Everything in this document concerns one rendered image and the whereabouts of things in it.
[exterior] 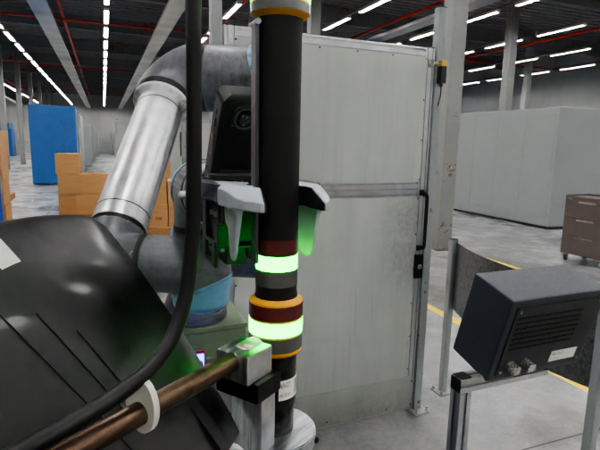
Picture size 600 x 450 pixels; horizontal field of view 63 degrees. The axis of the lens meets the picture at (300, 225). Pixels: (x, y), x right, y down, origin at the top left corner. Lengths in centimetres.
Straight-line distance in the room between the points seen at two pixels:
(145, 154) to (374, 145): 186
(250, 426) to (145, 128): 52
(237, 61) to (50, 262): 57
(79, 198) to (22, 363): 932
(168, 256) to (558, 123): 973
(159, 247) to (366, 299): 207
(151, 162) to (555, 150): 963
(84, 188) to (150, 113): 884
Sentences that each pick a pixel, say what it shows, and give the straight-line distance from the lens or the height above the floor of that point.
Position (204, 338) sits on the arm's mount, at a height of 106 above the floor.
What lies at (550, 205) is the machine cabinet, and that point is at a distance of 1021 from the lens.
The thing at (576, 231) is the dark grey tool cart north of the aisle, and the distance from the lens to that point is 745.
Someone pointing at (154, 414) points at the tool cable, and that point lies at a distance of 31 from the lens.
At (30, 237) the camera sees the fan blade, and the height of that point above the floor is 144.
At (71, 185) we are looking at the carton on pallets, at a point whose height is 67.
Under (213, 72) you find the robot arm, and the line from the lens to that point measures 87.
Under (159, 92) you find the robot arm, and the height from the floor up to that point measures 158.
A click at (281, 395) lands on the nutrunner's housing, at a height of 131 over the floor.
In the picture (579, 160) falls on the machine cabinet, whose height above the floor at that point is 130.
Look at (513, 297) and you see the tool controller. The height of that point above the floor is 123.
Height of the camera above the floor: 151
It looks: 10 degrees down
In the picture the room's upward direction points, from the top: 1 degrees clockwise
